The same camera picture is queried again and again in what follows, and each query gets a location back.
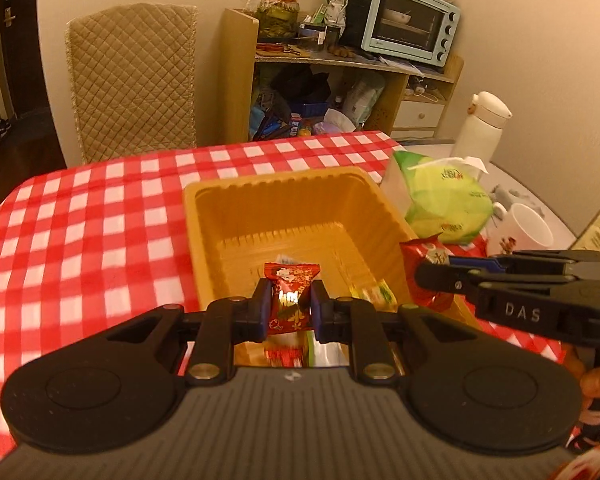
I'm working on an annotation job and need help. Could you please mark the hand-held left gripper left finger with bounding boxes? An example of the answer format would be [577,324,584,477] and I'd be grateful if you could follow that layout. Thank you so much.
[92,278,273,387]

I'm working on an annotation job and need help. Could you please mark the green tissue pack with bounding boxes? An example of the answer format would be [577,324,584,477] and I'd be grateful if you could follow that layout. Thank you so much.
[380,150,495,246]

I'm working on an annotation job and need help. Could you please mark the white mug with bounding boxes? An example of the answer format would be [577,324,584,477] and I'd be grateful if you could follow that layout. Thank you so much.
[485,202,553,261]

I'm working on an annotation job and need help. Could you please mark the silver snack packet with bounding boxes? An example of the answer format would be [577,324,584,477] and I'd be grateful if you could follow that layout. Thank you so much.
[307,332,348,367]

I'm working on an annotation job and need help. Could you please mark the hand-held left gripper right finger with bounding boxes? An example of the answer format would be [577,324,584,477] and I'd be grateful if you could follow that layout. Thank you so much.
[310,280,486,386]

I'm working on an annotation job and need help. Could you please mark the orange plastic tray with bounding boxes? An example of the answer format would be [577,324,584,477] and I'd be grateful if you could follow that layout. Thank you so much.
[182,166,481,368]

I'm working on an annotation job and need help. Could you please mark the blue basket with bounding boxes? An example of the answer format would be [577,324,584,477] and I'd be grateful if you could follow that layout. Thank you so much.
[290,102,328,121]

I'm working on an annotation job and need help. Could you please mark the red white checkered tablecloth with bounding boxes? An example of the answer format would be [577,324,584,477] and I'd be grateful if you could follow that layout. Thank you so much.
[0,130,586,448]

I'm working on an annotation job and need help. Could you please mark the beige quilted chair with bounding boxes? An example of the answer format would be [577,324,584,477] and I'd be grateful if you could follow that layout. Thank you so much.
[64,2,199,165]

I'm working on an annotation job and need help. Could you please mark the yellow snack packet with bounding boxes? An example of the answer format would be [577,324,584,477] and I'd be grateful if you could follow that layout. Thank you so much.
[350,280,398,311]

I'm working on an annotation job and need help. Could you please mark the wooden shelf unit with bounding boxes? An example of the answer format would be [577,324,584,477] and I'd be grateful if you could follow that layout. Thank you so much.
[220,7,465,143]

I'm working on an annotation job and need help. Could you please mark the black bag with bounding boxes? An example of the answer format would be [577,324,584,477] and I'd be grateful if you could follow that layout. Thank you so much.
[271,66,331,103]

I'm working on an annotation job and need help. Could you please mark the white plastic bag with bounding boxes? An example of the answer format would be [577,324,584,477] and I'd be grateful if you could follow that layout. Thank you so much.
[342,77,386,126]

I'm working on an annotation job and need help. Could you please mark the red flower print candy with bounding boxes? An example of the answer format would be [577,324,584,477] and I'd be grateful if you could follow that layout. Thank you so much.
[264,262,321,333]

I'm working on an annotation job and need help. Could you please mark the large red snack packet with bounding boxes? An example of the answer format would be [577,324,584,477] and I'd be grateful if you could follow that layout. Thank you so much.
[399,236,456,311]

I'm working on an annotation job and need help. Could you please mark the white thermos bottle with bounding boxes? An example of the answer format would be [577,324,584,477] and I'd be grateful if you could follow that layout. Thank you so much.
[450,91,513,166]

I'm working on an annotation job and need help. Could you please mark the dark brown door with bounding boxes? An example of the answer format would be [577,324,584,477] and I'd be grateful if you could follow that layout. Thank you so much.
[0,0,68,181]

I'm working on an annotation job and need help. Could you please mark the printed clothing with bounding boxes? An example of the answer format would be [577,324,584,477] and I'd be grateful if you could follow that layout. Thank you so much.
[550,405,600,480]

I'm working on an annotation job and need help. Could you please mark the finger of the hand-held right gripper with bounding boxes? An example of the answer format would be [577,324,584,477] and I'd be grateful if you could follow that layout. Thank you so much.
[414,259,581,306]
[450,249,600,277]

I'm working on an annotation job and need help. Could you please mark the small white drawer unit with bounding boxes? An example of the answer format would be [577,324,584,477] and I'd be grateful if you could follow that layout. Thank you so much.
[391,99,448,140]

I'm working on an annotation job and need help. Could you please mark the light blue toaster oven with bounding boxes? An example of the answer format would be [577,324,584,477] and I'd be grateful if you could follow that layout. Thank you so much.
[362,0,462,68]

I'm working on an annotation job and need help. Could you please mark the orange lid pickle jar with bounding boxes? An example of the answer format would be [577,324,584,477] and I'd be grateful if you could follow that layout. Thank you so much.
[256,0,301,41]

